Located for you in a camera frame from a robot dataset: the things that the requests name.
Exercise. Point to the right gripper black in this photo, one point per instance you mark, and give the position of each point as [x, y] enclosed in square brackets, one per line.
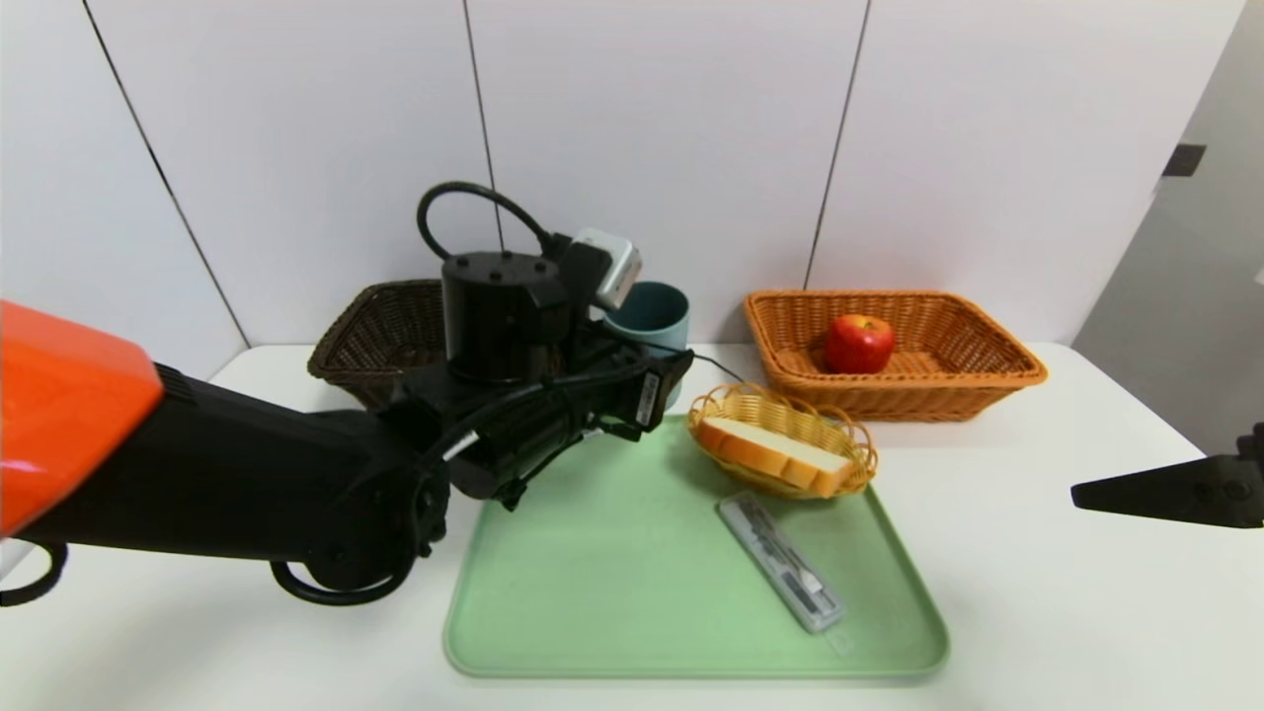
[1257, 439]

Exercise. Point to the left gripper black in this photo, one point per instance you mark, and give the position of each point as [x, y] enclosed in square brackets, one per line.
[654, 392]

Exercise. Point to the blue-grey plastic cup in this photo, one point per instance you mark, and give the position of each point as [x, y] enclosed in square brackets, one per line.
[657, 311]

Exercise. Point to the red apple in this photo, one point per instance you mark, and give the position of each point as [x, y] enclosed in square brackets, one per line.
[859, 346]

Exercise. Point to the grey cutlery case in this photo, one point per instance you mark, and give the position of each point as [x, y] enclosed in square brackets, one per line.
[780, 563]

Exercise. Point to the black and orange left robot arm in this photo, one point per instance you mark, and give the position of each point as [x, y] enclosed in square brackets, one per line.
[247, 474]

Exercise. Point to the small yellow wicker basket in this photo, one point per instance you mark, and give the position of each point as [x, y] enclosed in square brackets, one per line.
[780, 405]

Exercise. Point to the orange wicker basket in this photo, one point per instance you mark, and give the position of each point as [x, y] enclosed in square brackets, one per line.
[938, 395]

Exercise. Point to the dark brown wicker basket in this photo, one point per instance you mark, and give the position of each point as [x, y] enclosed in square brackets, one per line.
[385, 326]

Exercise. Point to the thin black zip tie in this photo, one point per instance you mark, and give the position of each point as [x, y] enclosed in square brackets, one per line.
[721, 363]

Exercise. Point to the slice of white bread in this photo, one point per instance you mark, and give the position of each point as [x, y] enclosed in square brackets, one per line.
[780, 459]

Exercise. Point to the light green plastic tray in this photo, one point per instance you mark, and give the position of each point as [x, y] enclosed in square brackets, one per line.
[642, 592]

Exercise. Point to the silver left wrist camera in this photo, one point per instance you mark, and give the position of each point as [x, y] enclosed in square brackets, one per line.
[617, 272]

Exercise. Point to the dark wall fixture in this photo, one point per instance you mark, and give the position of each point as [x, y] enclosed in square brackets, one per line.
[1183, 161]

